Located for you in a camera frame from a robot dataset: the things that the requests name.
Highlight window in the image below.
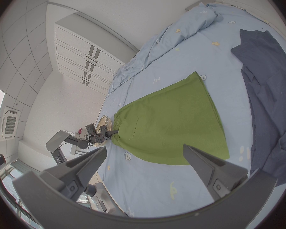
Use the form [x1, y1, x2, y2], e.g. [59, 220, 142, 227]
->
[0, 161, 46, 226]

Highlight pale blue quilt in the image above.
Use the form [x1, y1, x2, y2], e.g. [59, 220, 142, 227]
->
[108, 2, 223, 95]

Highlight white ceiling air conditioner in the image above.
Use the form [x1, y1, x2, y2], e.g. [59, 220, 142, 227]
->
[0, 106, 21, 141]

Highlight round woven basket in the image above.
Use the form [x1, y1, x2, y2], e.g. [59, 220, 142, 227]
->
[96, 115, 113, 148]

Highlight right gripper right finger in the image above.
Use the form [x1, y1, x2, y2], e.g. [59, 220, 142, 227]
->
[182, 144, 250, 203]

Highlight bed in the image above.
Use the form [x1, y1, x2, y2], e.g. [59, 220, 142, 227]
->
[94, 1, 286, 220]

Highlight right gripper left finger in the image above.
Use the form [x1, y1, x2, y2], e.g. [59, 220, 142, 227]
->
[39, 146, 108, 202]

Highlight green shorts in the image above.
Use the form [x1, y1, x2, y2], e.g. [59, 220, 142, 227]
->
[110, 71, 230, 166]

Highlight dark blue garment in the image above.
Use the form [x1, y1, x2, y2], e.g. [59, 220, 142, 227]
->
[230, 29, 286, 186]

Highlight white wardrobe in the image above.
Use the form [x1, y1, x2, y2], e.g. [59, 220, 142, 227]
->
[54, 13, 127, 98]

